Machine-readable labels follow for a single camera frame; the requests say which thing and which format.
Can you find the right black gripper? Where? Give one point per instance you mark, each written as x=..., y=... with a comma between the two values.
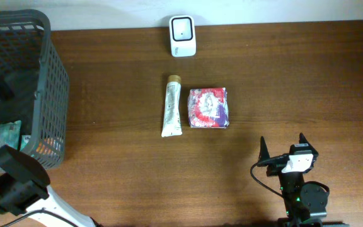
x=263, y=151

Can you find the red purple white packet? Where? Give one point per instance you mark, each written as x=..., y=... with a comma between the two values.
x=208, y=108

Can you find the white tube with brown cap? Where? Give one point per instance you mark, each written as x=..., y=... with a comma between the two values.
x=171, y=121

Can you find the teal wet wipes pack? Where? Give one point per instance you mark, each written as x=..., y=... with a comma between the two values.
x=10, y=133

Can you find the orange small tissue pack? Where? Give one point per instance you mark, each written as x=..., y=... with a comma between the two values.
x=51, y=147

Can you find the teal small tissue pack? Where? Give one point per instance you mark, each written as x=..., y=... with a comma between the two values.
x=24, y=141

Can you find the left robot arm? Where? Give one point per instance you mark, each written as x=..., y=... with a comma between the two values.
x=25, y=192

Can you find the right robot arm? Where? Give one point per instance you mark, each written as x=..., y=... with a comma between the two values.
x=305, y=202

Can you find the grey plastic mesh basket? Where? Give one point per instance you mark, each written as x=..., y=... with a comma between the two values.
x=34, y=84

